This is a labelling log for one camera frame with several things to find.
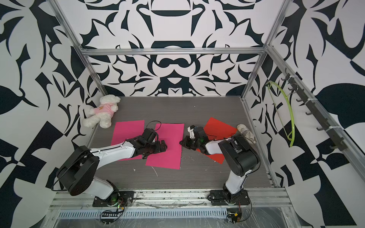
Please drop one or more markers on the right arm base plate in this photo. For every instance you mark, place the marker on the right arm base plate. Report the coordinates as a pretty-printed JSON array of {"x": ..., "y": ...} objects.
[{"x": 224, "y": 197}]

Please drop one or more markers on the red square paper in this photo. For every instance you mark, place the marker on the red square paper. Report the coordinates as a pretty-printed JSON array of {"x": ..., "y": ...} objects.
[{"x": 217, "y": 132}]

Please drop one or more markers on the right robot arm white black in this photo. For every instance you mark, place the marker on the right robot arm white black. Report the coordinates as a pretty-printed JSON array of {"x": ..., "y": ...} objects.
[{"x": 239, "y": 154}]

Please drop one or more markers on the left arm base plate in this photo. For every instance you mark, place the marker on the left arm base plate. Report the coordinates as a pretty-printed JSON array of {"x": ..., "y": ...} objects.
[{"x": 121, "y": 198}]

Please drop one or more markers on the right black connector board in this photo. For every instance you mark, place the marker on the right black connector board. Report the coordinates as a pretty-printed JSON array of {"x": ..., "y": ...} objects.
[{"x": 234, "y": 217}]

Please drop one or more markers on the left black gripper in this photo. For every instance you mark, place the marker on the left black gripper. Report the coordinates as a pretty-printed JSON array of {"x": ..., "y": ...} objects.
[{"x": 159, "y": 147}]

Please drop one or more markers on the magenta paper sheet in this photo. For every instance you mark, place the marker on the magenta paper sheet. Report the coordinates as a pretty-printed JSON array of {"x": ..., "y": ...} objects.
[
  {"x": 127, "y": 130},
  {"x": 172, "y": 134}
]

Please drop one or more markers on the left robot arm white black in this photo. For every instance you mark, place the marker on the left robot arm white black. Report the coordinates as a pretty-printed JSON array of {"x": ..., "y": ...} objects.
[{"x": 77, "y": 174}]

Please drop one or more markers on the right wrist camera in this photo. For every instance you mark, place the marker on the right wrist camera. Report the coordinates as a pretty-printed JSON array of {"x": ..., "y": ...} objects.
[{"x": 190, "y": 130}]

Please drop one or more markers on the white grey sneaker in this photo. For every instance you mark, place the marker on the white grey sneaker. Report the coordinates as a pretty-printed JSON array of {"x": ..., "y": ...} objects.
[{"x": 246, "y": 133}]

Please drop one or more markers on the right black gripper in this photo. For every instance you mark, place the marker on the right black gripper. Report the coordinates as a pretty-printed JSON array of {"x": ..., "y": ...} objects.
[{"x": 186, "y": 144}]

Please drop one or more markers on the white teddy bear pink shirt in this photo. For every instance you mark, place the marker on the white teddy bear pink shirt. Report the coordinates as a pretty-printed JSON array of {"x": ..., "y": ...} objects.
[{"x": 102, "y": 115}]

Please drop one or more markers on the black wall hook rack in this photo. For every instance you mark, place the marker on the black wall hook rack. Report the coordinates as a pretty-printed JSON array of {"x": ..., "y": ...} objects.
[{"x": 317, "y": 110}]

